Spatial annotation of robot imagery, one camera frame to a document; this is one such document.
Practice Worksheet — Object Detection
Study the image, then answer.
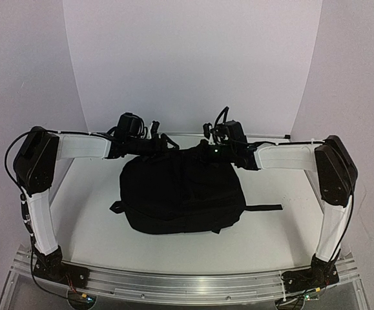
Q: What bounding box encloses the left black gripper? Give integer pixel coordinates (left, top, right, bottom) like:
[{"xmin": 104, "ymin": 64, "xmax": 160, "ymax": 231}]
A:
[{"xmin": 127, "ymin": 132, "xmax": 180, "ymax": 164}]

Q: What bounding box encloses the black student backpack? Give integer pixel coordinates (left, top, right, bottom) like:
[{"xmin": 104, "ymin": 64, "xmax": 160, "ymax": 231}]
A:
[{"xmin": 110, "ymin": 143, "xmax": 283, "ymax": 235}]

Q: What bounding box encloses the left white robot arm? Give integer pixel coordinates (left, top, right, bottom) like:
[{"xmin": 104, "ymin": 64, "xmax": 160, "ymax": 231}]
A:
[{"xmin": 9, "ymin": 112, "xmax": 180, "ymax": 282}]

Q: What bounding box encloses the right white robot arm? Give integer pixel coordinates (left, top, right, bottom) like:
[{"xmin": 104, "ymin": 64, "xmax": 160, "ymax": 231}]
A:
[{"xmin": 202, "ymin": 121, "xmax": 358, "ymax": 292}]

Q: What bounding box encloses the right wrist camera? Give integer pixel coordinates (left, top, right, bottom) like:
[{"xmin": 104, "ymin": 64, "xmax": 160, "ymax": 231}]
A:
[{"xmin": 223, "ymin": 120, "xmax": 247, "ymax": 143}]

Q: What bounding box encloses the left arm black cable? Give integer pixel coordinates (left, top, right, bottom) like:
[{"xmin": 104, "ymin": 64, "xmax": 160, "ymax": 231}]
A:
[{"xmin": 4, "ymin": 134, "xmax": 32, "ymax": 201}]

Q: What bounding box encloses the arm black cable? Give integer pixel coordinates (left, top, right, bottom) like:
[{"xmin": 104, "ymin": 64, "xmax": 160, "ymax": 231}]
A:
[
  {"xmin": 4, "ymin": 134, "xmax": 32, "ymax": 201},
  {"xmin": 331, "ymin": 187, "xmax": 358, "ymax": 269}
]

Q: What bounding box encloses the aluminium mounting rail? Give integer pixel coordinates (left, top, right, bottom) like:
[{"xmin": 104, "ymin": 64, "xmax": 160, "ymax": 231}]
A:
[{"xmin": 0, "ymin": 250, "xmax": 360, "ymax": 309}]

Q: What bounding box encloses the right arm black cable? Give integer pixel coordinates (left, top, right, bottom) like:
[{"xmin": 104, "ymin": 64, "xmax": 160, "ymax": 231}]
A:
[{"xmin": 331, "ymin": 187, "xmax": 358, "ymax": 269}]

